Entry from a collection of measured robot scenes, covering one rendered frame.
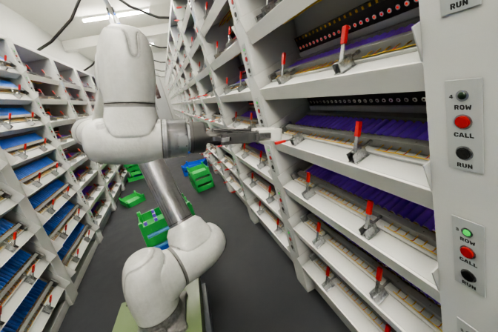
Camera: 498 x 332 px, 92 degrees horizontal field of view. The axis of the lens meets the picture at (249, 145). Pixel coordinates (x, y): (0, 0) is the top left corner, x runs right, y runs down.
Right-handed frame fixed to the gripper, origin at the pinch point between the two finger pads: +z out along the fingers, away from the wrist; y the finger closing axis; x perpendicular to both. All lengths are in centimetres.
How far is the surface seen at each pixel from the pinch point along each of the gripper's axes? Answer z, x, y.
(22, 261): -98, -71, -85
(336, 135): 19.3, -1.0, 4.0
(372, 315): 35, -61, 7
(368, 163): 15.6, -4.9, 19.2
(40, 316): -89, -95, -74
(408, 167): 17.1, -3.9, 27.0
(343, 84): 9.6, 11.6, 16.9
